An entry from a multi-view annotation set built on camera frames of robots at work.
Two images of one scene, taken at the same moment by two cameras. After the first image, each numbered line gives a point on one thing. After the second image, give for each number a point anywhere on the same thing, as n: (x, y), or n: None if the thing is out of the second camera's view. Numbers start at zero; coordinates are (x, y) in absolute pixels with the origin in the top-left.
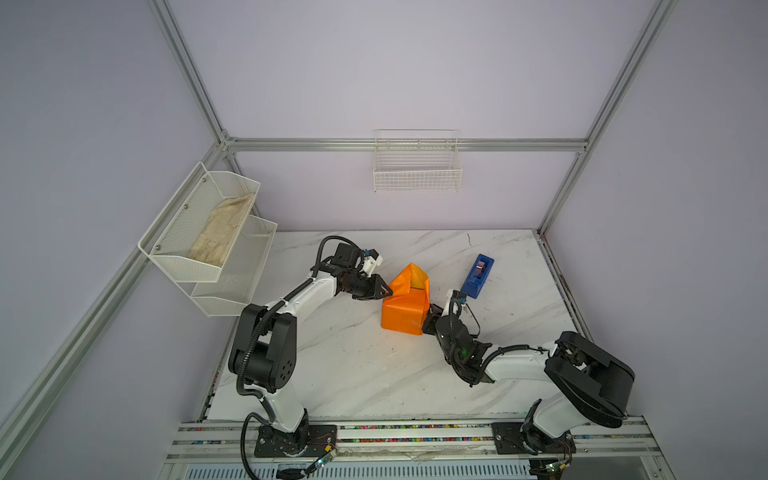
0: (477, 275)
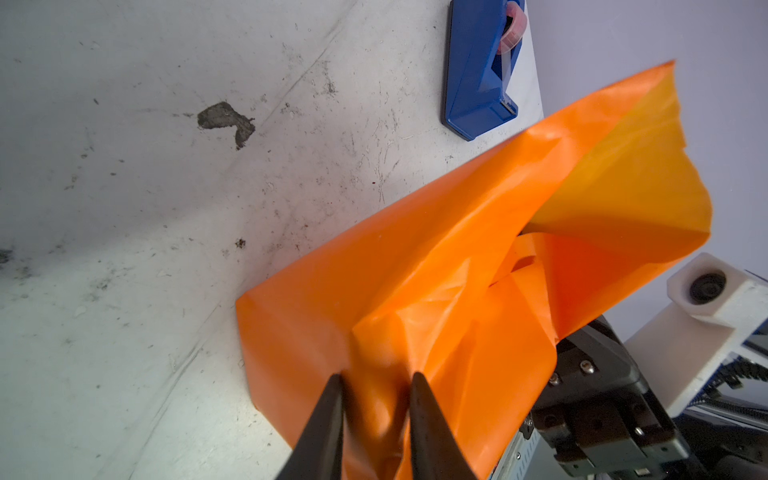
0: (484, 39)
